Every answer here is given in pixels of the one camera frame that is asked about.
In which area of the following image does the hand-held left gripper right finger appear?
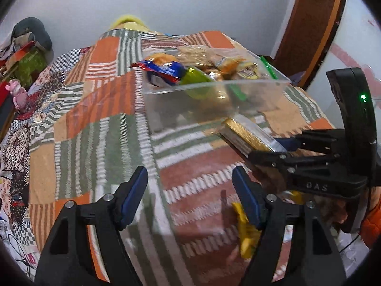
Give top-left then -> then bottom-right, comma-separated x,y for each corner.
232,166 -> 347,286

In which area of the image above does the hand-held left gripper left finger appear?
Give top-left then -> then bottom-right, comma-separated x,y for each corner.
34,166 -> 149,286

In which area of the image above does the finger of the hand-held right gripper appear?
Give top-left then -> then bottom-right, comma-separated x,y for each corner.
274,129 -> 346,153
248,150 -> 340,174

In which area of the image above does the yellow snack packet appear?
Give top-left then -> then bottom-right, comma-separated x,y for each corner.
232,202 -> 260,258

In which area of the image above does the gold wafer packet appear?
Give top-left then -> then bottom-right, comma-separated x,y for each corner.
219,115 -> 288,158

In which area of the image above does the clear plastic container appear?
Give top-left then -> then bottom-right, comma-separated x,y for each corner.
140,46 -> 292,132

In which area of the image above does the white and tan snack packet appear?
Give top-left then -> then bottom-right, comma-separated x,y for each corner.
238,61 -> 265,79

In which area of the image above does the brown pastry packet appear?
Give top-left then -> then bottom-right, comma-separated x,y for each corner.
205,54 -> 239,75

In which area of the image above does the blue cookie bag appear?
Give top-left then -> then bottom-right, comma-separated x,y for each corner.
131,60 -> 185,86

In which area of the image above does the green round snack packet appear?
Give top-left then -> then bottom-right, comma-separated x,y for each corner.
180,66 -> 215,98

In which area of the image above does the clear bag of orange bread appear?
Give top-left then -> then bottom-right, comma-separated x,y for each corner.
147,53 -> 179,66

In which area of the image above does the clear biscuit packet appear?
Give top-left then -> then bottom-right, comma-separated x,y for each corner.
178,45 -> 210,66

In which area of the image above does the person's right hand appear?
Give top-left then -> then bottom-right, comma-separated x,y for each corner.
320,197 -> 349,225

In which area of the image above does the patchwork blanket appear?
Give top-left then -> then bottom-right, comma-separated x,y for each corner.
0,30 -> 337,286

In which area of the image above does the white sliding door with hearts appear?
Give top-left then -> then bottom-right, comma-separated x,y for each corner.
306,0 -> 381,132

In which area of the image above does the brown wooden door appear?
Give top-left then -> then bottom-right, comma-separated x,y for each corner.
272,0 -> 349,88

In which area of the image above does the pink rabbit toy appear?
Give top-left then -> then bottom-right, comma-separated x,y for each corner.
8,79 -> 29,109

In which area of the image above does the green cardboard box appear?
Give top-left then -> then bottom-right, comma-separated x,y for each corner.
12,52 -> 48,87

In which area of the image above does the yellow pillow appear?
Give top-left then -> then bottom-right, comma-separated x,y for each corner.
109,13 -> 149,32

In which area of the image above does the dark grey bag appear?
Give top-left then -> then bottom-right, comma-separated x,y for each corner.
12,17 -> 54,51

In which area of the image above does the black cable on blanket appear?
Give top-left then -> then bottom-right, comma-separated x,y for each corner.
6,232 -> 33,275

